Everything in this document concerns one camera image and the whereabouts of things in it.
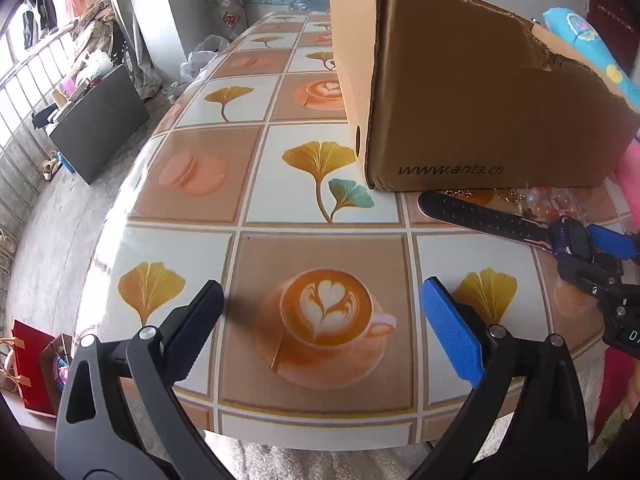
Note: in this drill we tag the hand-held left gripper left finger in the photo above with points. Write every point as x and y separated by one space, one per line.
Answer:
200 321

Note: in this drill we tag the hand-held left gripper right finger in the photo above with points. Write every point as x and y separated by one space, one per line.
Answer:
450 332

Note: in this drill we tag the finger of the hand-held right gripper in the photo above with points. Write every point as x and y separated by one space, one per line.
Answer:
582 272
610 243

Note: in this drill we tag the brown cardboard box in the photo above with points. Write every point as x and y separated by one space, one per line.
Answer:
475 100

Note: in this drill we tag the pink cloth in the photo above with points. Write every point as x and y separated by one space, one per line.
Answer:
629 185

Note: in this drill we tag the leaf and coffee print tablecloth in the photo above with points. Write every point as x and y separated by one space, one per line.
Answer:
200 180

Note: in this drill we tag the red gift bag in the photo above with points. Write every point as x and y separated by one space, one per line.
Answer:
35 370

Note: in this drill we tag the pair of beige shoes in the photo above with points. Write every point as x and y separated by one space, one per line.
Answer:
50 169

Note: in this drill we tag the blue plush pillow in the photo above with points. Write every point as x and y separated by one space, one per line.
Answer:
580 30

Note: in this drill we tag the black cabinet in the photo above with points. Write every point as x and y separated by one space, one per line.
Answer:
100 120

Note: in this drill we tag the dark wooden cabinet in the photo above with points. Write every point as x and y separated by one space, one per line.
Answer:
612 10

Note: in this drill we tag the white plastic bag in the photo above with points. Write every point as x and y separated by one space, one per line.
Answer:
205 57

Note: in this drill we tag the metal balcony railing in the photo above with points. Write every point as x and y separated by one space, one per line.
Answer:
20 110

